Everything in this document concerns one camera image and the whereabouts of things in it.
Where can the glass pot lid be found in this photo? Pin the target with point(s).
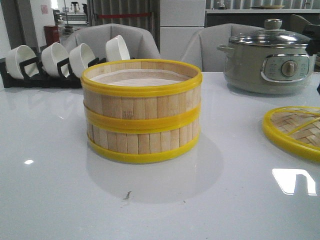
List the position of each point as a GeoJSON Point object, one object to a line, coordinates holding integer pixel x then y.
{"type": "Point", "coordinates": [272, 35]}

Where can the red fire extinguisher box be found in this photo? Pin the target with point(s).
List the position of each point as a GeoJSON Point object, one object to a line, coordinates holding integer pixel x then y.
{"type": "Point", "coordinates": [51, 33]}

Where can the bamboo steamer basket yellow rims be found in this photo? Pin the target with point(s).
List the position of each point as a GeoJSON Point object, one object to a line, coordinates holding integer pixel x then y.
{"type": "Point", "coordinates": [143, 148]}
{"type": "Point", "coordinates": [142, 95]}

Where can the white ceramic bowl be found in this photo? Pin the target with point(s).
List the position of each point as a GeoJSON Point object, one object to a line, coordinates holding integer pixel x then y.
{"type": "Point", "coordinates": [51, 55]}
{"type": "Point", "coordinates": [79, 58]}
{"type": "Point", "coordinates": [15, 57]}
{"type": "Point", "coordinates": [116, 49]}

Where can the grey chair right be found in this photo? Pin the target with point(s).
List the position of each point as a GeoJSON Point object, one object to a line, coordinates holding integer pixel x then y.
{"type": "Point", "coordinates": [202, 51]}

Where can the woven bamboo steamer lid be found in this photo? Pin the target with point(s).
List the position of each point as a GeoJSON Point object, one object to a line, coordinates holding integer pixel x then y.
{"type": "Point", "coordinates": [295, 129]}

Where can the grey chair left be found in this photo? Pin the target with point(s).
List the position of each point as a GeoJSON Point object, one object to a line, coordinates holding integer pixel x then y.
{"type": "Point", "coordinates": [140, 42]}

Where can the grey chair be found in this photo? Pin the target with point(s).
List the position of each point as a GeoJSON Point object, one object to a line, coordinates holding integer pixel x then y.
{"type": "Point", "coordinates": [140, 42]}
{"type": "Point", "coordinates": [202, 51]}

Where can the green electric cooking pot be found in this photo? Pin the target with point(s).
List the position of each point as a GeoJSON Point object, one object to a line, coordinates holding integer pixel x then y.
{"type": "Point", "coordinates": [267, 70]}

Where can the black dish rack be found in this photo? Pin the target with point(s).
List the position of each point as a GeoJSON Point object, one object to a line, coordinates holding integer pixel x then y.
{"type": "Point", "coordinates": [65, 79]}

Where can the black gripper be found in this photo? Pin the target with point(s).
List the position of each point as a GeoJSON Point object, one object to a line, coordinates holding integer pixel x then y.
{"type": "Point", "coordinates": [313, 32]}

